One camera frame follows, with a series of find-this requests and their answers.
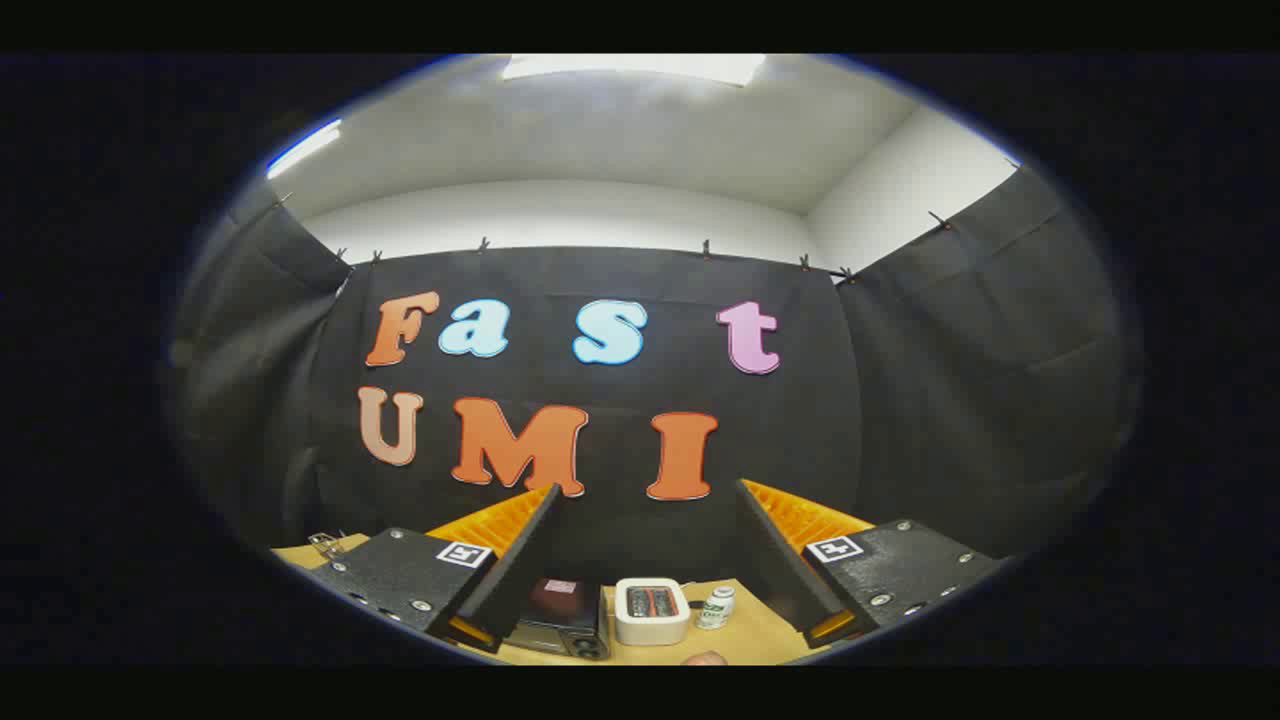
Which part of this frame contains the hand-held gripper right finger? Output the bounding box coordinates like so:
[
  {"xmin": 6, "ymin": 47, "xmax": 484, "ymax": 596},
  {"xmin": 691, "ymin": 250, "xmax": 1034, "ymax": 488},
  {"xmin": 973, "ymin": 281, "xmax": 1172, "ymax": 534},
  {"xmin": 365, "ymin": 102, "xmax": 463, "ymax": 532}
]
[{"xmin": 735, "ymin": 478, "xmax": 1006, "ymax": 649}]

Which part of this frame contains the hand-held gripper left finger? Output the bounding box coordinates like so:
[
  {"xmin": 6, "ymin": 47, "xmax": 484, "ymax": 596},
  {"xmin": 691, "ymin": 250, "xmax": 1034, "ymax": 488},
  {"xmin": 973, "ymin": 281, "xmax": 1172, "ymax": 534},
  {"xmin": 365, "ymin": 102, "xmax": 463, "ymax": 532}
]
[{"xmin": 305, "ymin": 483, "xmax": 563, "ymax": 656}]

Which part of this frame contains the black toaster oven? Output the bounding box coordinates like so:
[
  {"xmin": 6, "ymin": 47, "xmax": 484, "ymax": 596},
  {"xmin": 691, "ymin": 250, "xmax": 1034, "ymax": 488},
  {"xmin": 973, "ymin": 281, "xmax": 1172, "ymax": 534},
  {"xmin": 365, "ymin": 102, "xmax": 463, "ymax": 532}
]
[{"xmin": 503, "ymin": 575, "xmax": 613, "ymax": 661}]

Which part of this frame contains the white bread toaster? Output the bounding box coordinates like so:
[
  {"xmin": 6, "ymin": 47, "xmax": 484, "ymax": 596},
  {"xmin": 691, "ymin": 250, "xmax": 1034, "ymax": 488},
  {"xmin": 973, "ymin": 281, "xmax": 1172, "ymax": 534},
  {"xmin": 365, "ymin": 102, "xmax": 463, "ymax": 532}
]
[{"xmin": 614, "ymin": 577, "xmax": 692, "ymax": 646}]

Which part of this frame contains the row of black cloth clips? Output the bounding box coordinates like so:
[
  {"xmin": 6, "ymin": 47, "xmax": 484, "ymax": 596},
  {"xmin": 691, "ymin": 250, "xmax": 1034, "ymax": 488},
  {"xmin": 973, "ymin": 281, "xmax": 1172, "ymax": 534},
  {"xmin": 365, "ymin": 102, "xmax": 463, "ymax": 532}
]
[{"xmin": 275, "ymin": 190, "xmax": 956, "ymax": 286}]

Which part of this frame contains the ceiling light strip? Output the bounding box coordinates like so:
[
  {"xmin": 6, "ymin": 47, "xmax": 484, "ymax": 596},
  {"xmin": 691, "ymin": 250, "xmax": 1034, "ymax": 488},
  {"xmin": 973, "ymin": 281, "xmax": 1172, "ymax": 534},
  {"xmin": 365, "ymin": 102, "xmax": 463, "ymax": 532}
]
[{"xmin": 265, "ymin": 118, "xmax": 343, "ymax": 181}]

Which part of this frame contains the ceiling light panel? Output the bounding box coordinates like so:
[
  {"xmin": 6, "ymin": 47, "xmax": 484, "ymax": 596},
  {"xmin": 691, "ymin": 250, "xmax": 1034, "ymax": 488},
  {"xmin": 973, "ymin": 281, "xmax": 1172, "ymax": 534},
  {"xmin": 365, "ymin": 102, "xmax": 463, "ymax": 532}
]
[{"xmin": 500, "ymin": 54, "xmax": 768, "ymax": 87}]

